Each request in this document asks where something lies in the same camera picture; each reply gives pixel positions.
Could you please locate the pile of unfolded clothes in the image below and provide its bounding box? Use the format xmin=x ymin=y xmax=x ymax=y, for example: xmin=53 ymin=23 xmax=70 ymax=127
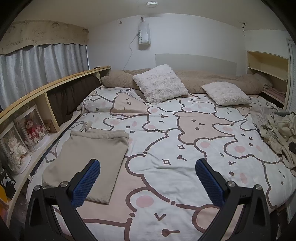
xmin=251 ymin=112 xmax=295 ymax=169

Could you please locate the white doll display case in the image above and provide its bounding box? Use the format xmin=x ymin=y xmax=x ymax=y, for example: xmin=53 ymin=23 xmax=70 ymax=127
xmin=1 ymin=122 xmax=32 ymax=175

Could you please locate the wooden side shelf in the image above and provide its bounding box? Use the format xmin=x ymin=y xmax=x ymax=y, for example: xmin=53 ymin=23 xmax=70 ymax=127
xmin=1 ymin=66 xmax=111 ymax=225

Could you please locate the bear print bed cover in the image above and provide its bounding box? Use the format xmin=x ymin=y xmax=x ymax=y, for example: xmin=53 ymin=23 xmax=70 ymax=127
xmin=27 ymin=87 xmax=295 ymax=240

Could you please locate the red doll display case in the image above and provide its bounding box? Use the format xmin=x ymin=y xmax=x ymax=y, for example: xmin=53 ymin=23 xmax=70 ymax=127
xmin=14 ymin=105 xmax=49 ymax=152

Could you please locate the folded beige waffle garment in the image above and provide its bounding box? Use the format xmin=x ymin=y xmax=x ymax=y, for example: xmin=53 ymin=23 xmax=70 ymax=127
xmin=42 ymin=128 xmax=129 ymax=204

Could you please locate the dark brown shelf cushion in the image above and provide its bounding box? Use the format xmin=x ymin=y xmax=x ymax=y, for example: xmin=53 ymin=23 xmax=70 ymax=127
xmin=47 ymin=75 xmax=101 ymax=126

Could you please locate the small white fluffy pillow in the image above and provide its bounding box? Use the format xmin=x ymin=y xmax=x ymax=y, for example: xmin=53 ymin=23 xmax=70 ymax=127
xmin=202 ymin=81 xmax=249 ymax=106

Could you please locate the long beige bolster blanket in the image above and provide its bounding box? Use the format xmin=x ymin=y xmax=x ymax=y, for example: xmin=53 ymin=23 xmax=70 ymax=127
xmin=100 ymin=68 xmax=273 ymax=95

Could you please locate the grey window curtain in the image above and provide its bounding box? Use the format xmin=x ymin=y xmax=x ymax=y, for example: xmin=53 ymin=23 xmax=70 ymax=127
xmin=1 ymin=44 xmax=89 ymax=109

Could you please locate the wooden corner cabinet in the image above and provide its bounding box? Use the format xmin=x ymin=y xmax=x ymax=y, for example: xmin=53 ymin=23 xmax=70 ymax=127
xmin=247 ymin=51 xmax=290 ymax=109

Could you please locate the large white fluffy pillow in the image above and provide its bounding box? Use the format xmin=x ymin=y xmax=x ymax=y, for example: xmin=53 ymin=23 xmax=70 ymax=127
xmin=133 ymin=64 xmax=188 ymax=104

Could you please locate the beige curtain valance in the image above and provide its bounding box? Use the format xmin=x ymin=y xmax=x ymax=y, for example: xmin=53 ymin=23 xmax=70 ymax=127
xmin=1 ymin=20 xmax=88 ymax=55

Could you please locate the round ceiling light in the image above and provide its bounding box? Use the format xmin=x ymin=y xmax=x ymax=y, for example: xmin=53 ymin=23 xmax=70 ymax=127
xmin=147 ymin=1 xmax=159 ymax=8

